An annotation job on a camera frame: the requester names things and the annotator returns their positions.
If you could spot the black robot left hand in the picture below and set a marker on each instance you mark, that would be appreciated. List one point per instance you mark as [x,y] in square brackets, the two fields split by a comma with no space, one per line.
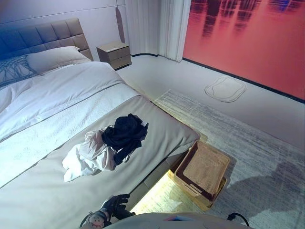
[116,202]

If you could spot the plain white garment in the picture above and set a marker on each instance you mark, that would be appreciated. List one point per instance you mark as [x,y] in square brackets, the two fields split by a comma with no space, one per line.
[78,164]

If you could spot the cream white satin garment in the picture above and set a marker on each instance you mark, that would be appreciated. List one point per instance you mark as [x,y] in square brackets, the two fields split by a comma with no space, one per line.
[97,143]

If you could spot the black garment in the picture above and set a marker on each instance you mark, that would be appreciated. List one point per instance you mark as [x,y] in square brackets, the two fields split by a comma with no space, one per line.
[124,136]

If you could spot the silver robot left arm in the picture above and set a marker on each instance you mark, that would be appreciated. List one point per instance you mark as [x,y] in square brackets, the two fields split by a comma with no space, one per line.
[97,219]

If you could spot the large bed with grey cover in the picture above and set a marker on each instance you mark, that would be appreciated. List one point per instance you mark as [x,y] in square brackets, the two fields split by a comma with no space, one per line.
[71,198]

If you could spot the grey robot torso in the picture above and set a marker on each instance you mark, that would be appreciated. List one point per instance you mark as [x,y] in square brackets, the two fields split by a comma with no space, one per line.
[181,220]

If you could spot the wooden laundry box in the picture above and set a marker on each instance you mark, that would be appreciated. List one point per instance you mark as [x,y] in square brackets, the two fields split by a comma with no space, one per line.
[205,164]

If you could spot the white duvet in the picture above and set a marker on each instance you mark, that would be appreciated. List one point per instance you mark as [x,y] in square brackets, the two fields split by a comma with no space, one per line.
[59,95]

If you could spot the grey streaked rug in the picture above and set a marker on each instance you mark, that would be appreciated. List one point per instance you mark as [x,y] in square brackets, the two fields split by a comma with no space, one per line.
[250,143]

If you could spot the brown two-drawer nightstand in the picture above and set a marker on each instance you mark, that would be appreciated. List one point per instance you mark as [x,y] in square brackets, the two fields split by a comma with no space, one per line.
[116,55]

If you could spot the plain white pillow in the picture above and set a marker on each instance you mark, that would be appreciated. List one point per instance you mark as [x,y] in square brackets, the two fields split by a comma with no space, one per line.
[57,58]

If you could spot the small oval floor mat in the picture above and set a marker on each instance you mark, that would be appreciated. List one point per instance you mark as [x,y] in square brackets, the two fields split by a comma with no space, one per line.
[226,89]

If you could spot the line patterned pillow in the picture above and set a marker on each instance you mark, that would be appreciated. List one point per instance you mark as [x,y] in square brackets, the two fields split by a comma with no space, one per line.
[14,69]

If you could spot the tufted beige headboard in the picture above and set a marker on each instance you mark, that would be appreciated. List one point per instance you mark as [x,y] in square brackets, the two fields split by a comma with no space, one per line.
[59,33]

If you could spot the white pleated curtain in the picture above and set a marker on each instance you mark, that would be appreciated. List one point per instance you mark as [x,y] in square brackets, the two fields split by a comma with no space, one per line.
[152,26]

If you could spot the beige upholstered bed frame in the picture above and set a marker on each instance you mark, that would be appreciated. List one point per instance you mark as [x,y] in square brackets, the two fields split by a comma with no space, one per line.
[164,167]

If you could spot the red wall mural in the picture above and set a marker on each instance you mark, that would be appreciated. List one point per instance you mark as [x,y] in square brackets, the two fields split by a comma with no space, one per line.
[250,35]

